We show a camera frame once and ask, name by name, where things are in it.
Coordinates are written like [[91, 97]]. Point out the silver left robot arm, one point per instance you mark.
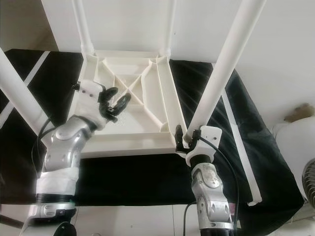
[[61, 152]]

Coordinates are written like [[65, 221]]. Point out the white plastic table leg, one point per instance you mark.
[[24, 98], [83, 27], [171, 27], [226, 64]]

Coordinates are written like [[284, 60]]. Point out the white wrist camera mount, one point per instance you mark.
[[91, 101], [204, 142]]

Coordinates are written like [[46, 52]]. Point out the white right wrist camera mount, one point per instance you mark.
[[204, 142]]

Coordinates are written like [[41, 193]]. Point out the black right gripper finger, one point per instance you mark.
[[195, 132], [178, 133]]

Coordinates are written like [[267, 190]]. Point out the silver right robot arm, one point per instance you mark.
[[211, 191]]

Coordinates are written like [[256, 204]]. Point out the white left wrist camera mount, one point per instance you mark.
[[91, 101]]

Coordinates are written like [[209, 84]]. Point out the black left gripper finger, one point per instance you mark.
[[122, 103], [110, 92]]

